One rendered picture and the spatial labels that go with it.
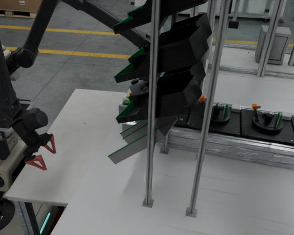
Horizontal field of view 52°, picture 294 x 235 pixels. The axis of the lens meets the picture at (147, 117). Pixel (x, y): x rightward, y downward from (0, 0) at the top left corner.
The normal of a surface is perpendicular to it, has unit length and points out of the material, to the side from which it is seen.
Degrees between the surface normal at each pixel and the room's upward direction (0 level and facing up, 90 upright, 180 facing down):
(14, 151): 8
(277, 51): 93
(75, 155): 0
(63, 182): 0
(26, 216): 90
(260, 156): 90
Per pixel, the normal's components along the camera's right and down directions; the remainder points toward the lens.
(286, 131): 0.03, -0.83
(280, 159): -0.24, 0.54
